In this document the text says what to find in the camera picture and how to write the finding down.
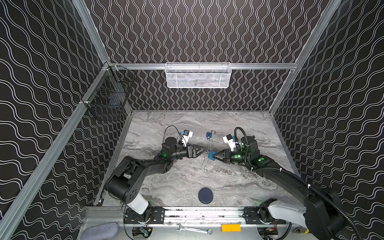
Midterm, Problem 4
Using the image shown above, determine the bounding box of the blue padlock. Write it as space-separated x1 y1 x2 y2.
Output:
208 151 216 161
206 130 216 140

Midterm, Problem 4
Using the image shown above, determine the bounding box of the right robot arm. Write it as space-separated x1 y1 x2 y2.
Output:
210 135 362 240

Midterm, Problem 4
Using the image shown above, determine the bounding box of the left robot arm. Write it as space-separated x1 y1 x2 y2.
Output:
105 137 207 215

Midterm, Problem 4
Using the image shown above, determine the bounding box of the dark round disc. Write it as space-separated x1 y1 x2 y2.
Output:
198 188 214 204

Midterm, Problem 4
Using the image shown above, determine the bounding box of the yellow label block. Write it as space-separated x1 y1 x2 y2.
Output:
221 224 241 233

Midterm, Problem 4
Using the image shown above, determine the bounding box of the steel wrench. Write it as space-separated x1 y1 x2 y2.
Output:
177 224 213 235

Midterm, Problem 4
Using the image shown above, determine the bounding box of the grey cloth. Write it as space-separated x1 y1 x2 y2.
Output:
80 222 119 240

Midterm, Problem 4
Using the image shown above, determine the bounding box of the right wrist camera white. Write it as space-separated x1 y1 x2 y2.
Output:
223 134 236 152

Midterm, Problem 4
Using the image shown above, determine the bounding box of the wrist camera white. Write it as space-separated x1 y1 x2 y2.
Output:
223 134 236 152
180 130 193 147

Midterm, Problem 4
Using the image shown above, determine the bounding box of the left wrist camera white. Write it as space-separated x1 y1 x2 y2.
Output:
180 130 193 147

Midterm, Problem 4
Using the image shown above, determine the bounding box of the white wire basket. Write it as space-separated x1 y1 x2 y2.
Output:
165 62 232 89

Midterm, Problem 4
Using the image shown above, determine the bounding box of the black wire basket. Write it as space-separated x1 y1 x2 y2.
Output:
85 64 137 122

